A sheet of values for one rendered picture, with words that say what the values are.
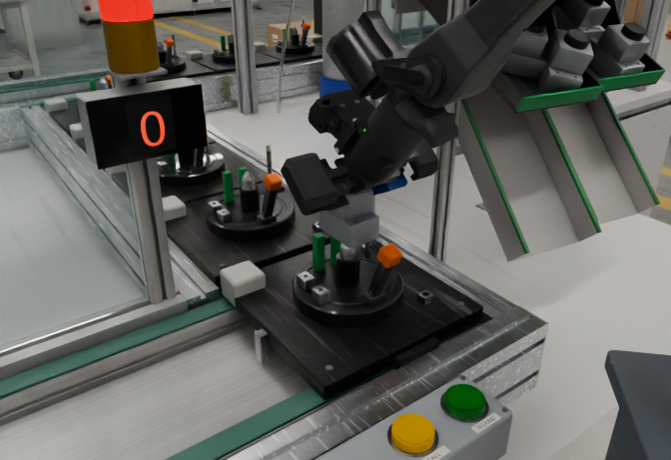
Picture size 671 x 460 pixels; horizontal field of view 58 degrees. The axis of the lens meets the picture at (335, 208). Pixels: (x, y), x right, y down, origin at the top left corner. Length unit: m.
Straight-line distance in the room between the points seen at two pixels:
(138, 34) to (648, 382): 0.55
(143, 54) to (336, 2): 0.99
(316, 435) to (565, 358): 0.41
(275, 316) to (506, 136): 0.43
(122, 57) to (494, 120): 0.53
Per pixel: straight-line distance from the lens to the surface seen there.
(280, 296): 0.77
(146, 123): 0.66
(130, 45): 0.64
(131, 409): 0.73
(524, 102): 0.76
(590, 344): 0.94
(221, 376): 0.74
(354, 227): 0.68
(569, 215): 0.91
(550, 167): 0.92
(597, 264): 1.13
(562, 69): 0.81
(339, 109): 0.64
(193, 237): 0.92
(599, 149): 1.04
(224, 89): 1.91
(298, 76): 2.04
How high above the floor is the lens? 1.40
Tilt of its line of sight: 26 degrees down
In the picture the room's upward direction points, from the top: straight up
